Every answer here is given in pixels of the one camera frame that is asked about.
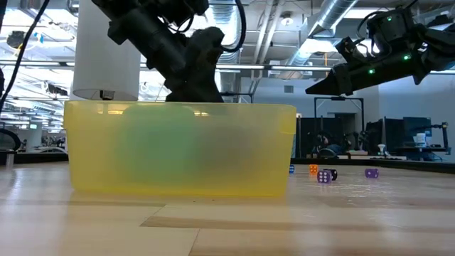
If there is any vertical silver ventilation duct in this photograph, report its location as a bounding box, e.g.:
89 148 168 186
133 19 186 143
209 3 241 93

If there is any person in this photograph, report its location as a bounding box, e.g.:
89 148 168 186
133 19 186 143
314 130 344 159

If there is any dark monitor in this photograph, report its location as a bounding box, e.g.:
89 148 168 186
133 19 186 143
365 119 403 150

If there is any large cyan foam die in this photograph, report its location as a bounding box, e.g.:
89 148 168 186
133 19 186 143
119 104 198 178

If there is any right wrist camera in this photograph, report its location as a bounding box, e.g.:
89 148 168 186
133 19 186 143
336 35 360 64

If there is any black hanging cable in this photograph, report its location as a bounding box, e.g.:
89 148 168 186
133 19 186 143
0 0 50 111

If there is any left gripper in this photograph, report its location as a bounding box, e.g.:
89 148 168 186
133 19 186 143
165 26 225 103

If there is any blue screen monitor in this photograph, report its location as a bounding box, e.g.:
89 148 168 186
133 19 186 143
403 116 433 138

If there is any black ceiling cable reel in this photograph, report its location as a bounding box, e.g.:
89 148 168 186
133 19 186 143
6 30 28 50

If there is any tall black stand frame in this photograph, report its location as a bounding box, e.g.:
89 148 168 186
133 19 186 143
314 95 366 159

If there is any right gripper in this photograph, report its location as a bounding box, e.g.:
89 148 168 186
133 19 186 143
305 51 422 97

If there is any black curved cable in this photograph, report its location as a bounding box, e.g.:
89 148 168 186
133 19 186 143
0 127 21 153

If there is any yellow translucent plastic bin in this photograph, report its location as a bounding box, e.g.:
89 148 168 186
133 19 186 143
63 100 298 198

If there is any large pink foam die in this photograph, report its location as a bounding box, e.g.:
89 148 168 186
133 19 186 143
197 120 260 178

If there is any low black stand frame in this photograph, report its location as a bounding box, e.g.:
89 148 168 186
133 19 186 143
220 91 254 105

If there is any black aluminium table frame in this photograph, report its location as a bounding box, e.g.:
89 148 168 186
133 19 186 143
0 151 455 175

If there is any white shade wooden base lamp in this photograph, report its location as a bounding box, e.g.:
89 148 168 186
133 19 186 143
70 0 142 102

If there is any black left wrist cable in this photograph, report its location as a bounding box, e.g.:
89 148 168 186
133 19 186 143
220 0 248 54

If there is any slanted silver ventilation duct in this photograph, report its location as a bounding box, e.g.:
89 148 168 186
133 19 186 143
284 0 360 70

